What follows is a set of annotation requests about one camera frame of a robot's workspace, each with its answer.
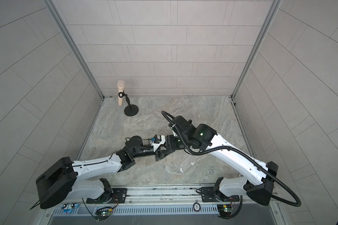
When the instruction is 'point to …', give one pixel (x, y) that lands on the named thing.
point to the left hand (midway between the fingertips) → (176, 148)
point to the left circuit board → (106, 213)
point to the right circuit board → (225, 210)
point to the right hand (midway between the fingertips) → (167, 147)
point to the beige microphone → (121, 85)
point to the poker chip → (196, 206)
